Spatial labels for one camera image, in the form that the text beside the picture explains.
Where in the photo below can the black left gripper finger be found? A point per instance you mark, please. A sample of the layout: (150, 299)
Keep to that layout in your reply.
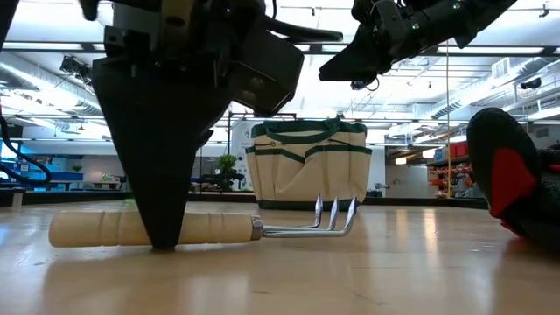
(157, 153)

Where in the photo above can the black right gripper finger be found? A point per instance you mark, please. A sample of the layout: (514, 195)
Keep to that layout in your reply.
(359, 65)

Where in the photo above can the black and red gardening gloves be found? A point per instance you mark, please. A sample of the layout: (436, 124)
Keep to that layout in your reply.
(503, 175)

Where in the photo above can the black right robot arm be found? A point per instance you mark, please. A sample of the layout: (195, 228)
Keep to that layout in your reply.
(472, 17)

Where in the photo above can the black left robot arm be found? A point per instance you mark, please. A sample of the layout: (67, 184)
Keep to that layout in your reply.
(6, 17)

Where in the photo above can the green artificial plant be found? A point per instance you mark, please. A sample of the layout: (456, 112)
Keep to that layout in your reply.
(227, 164)

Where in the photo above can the black ceiling fixture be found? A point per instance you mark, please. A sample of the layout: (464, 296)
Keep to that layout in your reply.
(74, 65)

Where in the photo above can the blue workbenches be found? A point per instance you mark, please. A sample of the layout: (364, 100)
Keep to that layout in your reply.
(44, 175)

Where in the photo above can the shelving with red bins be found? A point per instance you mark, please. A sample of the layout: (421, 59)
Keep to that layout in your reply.
(455, 151)

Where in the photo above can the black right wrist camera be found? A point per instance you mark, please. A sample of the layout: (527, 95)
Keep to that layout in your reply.
(363, 84)

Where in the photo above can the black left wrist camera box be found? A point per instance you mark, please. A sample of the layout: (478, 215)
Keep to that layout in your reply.
(267, 70)

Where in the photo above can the black ceiling camera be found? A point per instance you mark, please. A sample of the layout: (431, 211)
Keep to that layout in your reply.
(531, 83)

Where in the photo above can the black aluminium table frame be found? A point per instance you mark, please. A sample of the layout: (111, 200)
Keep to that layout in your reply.
(415, 202)

